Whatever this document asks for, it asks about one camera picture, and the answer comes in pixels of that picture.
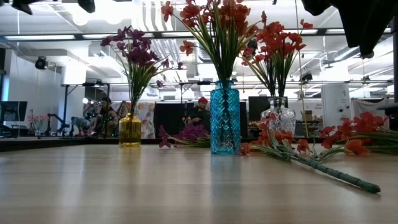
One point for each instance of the background black robot arm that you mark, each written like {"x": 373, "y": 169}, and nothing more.
{"x": 57, "y": 118}

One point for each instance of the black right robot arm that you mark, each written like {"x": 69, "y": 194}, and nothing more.
{"x": 367, "y": 21}

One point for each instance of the grey ventilation duct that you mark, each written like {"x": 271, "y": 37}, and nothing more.
{"x": 342, "y": 57}

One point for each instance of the person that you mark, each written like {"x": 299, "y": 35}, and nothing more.
{"x": 200, "y": 116}
{"x": 105, "y": 118}

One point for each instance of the white cabinet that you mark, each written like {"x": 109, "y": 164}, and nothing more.
{"x": 335, "y": 102}

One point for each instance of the thin yellow pole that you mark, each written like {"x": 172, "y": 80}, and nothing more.
{"x": 300, "y": 62}

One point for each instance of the colourful floral cloth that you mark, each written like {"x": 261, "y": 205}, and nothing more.
{"x": 147, "y": 119}

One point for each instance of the orange artificial flower bunch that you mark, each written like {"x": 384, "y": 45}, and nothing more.
{"x": 224, "y": 46}
{"x": 188, "y": 12}
{"x": 342, "y": 175}
{"x": 239, "y": 15}

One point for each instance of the black background rig frame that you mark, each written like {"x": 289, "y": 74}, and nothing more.
{"x": 203, "y": 82}
{"x": 65, "y": 109}

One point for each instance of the grey cloth cover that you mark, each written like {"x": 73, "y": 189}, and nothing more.
{"x": 370, "y": 107}

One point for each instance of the brown cardboard box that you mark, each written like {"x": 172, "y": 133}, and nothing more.
{"x": 308, "y": 115}

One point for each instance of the dark background monitor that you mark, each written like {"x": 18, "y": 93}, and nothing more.
{"x": 14, "y": 110}

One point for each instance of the purple artificial flower bunch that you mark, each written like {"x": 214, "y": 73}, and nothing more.
{"x": 191, "y": 132}
{"x": 136, "y": 56}
{"x": 180, "y": 65}

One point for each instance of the clear cut glass vase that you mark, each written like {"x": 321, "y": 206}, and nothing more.
{"x": 281, "y": 119}

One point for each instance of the red artificial flower bunch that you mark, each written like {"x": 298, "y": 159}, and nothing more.
{"x": 367, "y": 121}
{"x": 248, "y": 53}
{"x": 280, "y": 37}

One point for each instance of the black overhead beam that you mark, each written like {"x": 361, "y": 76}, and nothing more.
{"x": 158, "y": 35}

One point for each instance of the black vertical post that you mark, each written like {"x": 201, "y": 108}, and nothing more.
{"x": 395, "y": 62}

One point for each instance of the black chair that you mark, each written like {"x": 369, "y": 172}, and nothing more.
{"x": 392, "y": 118}

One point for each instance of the blue textured glass vase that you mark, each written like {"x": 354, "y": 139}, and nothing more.
{"x": 225, "y": 124}

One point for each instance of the black partition panel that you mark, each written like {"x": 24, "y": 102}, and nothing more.
{"x": 169, "y": 118}

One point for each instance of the yellow glass vase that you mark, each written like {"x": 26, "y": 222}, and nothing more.
{"x": 130, "y": 130}

